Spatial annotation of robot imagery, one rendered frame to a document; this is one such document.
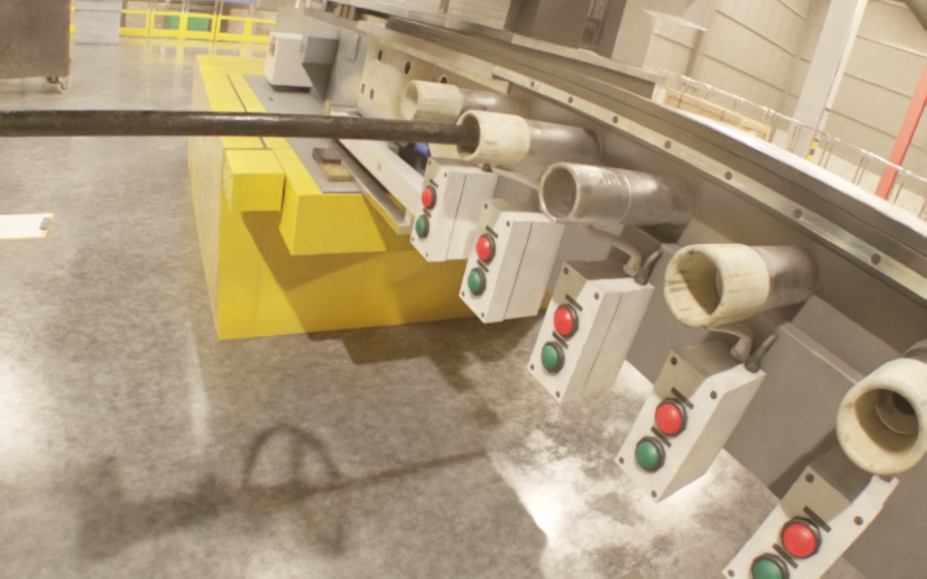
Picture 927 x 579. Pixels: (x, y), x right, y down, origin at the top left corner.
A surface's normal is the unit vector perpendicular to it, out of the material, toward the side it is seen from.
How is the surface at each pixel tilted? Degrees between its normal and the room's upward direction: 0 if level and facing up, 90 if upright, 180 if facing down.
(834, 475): 0
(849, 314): 90
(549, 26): 90
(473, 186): 90
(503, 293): 90
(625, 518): 0
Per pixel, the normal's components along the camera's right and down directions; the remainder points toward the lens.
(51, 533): 0.24, -0.87
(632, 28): 0.51, 0.49
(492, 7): -0.83, 0.05
